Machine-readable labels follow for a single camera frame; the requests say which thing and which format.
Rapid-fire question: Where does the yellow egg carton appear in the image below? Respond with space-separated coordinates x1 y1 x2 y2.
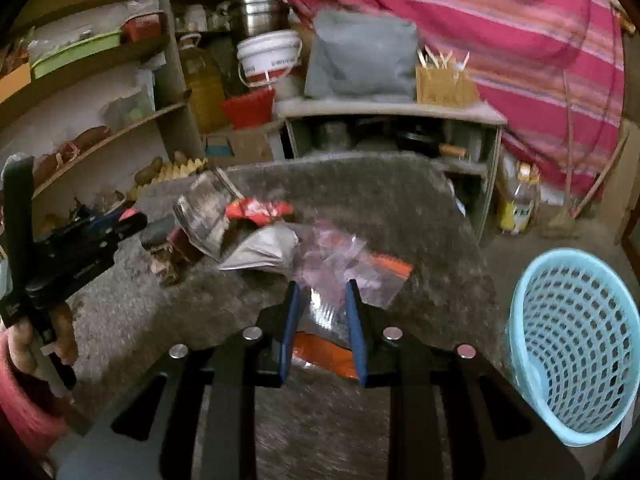
127 157 209 201

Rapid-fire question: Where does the steel pot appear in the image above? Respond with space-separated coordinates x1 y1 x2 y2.
230 0 291 43

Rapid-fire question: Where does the wooden chopstick holder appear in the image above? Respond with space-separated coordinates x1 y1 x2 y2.
416 45 479 109

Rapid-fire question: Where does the copper foil wrapper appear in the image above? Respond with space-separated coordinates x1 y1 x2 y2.
149 249 188 287

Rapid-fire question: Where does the grey cloth bag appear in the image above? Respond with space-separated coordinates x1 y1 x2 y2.
304 10 420 104

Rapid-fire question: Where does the yellow oil jug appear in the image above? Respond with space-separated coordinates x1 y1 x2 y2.
177 34 229 134

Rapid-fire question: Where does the silver foil wrapper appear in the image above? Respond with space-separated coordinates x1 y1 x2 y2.
218 225 301 279

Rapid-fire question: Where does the wooden shelf rack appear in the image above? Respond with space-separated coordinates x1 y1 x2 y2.
0 0 207 241

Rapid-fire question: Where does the clear shiny plastic packet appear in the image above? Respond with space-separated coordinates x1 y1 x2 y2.
172 169 246 261

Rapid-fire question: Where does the white plastic bucket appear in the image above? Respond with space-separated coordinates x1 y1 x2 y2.
236 30 304 86

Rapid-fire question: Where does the person's left forearm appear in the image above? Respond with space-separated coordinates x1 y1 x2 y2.
0 335 71 466

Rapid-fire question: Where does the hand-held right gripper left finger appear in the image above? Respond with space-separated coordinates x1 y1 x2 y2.
55 282 303 480

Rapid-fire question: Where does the grey fuzzy mat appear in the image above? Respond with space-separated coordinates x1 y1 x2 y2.
65 152 506 480

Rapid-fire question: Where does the green plastic tray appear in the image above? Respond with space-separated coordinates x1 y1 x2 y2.
30 30 124 80

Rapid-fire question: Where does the brown cardboard box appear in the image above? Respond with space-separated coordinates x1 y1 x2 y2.
202 130 276 164

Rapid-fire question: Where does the red candy wrapper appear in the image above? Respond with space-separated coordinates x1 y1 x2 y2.
225 199 294 226

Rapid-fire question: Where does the red striped cloth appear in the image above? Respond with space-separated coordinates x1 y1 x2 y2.
270 0 627 199

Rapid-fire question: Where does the dark red small box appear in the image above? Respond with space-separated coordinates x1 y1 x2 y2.
165 227 202 262

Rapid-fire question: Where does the clear oil bottle yellow label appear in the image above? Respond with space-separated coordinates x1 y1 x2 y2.
497 162 542 236

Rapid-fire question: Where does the straw broom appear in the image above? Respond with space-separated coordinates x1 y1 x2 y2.
539 70 627 239

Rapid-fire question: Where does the person's left hand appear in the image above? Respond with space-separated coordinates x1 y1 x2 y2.
0 305 79 377

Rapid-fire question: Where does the orange snack wrapper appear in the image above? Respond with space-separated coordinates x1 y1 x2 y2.
291 331 362 382

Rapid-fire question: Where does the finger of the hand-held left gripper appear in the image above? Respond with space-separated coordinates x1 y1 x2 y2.
141 217 176 250
65 209 149 249

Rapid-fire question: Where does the black pan wooden handle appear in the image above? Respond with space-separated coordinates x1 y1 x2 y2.
397 130 469 159

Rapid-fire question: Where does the red plastic basket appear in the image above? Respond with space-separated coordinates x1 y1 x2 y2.
220 87 276 130

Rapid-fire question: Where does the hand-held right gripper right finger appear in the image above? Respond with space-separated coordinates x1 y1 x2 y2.
345 280 586 480

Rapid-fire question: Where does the light blue plastic basket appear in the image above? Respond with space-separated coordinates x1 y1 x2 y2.
509 249 640 447

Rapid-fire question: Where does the clear plastic zip bag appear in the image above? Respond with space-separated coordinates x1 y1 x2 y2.
290 219 416 341

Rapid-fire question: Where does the low wooden cabinet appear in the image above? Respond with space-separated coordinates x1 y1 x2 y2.
275 99 509 247

